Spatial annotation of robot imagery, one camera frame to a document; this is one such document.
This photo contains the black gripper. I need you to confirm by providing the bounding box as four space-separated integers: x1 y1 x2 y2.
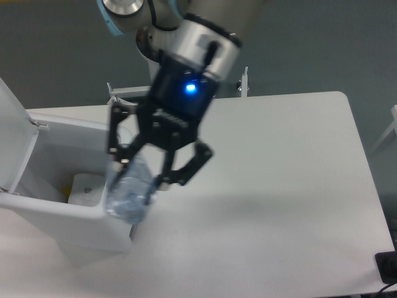
107 49 219 190

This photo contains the clear plastic water bottle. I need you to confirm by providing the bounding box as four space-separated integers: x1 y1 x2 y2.
104 153 156 225

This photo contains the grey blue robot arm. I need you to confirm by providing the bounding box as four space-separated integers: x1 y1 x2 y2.
97 1 263 189

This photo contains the colourful trash in can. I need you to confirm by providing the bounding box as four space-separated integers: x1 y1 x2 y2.
62 186 72 197

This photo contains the white trash can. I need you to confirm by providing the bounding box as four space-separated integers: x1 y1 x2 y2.
1 113 133 252

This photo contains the white trash can lid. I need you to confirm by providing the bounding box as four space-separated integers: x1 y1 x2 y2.
1 81 38 192

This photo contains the white furniture at right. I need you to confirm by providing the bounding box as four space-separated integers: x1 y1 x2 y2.
378 105 396 147

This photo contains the black device at edge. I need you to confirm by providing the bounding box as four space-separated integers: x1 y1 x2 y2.
375 251 396 284

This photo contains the white metal base frame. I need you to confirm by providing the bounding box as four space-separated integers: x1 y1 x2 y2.
107 66 250 105

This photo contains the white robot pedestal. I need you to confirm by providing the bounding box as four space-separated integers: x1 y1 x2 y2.
135 25 164 82

